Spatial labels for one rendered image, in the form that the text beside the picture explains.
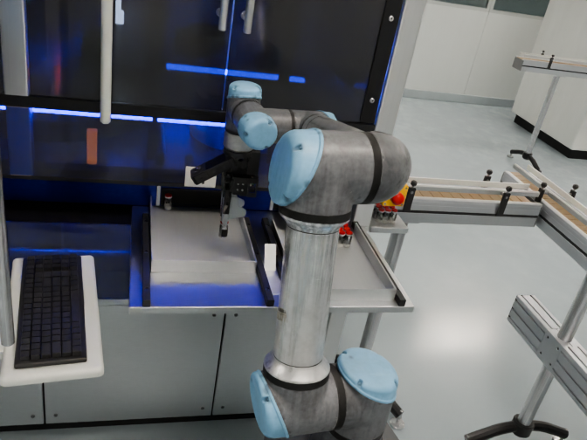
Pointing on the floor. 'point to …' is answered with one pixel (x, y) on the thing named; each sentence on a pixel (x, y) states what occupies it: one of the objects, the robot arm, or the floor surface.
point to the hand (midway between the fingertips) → (222, 219)
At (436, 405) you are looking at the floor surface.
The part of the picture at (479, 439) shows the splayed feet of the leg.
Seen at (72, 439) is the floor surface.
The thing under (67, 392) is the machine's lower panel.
